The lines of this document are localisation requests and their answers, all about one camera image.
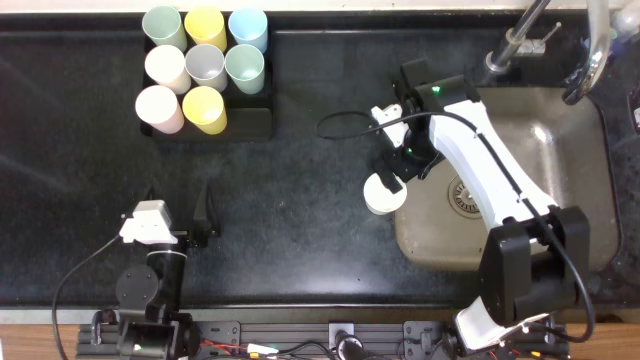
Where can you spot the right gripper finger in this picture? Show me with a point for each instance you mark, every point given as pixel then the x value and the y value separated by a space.
pixel 392 182

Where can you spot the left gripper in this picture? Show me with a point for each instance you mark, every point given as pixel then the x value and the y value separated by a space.
pixel 189 238

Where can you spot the white cup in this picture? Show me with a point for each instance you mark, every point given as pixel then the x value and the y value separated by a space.
pixel 165 65
pixel 382 202

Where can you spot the pink cup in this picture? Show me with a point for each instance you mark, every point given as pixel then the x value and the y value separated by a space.
pixel 157 107

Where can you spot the yellow cup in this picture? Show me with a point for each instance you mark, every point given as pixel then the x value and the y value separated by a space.
pixel 204 25
pixel 202 107

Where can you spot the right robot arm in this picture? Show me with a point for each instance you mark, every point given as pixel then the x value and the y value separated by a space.
pixel 475 150

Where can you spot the black tray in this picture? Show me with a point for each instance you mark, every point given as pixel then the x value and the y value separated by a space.
pixel 250 122

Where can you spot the grey cup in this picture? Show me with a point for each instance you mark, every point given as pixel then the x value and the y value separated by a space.
pixel 205 65

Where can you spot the green cup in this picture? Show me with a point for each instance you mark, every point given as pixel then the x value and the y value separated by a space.
pixel 162 25
pixel 244 65

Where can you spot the steel tap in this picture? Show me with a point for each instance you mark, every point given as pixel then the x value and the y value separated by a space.
pixel 505 50

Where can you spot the steel sink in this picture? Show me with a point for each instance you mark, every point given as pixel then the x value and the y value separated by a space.
pixel 575 165

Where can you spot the blue cup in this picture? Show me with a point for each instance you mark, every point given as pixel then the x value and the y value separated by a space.
pixel 247 26

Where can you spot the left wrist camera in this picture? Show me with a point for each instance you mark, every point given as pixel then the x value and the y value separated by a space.
pixel 147 222

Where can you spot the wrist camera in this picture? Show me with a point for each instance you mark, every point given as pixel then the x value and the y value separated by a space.
pixel 147 222
pixel 392 125

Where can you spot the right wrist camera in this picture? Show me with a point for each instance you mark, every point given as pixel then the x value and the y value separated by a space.
pixel 392 125

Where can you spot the mounting rail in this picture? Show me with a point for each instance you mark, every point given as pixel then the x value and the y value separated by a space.
pixel 300 335

